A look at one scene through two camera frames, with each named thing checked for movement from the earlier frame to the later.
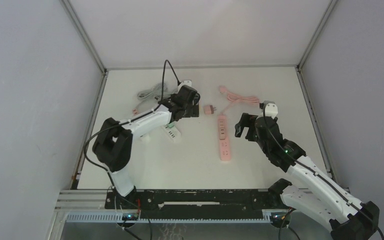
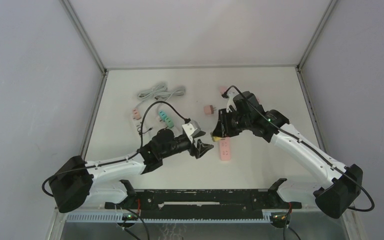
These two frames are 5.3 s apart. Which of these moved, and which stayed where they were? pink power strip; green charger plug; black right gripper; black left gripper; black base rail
Moved: black left gripper; black right gripper
Stayed: pink power strip; green charger plug; black base rail
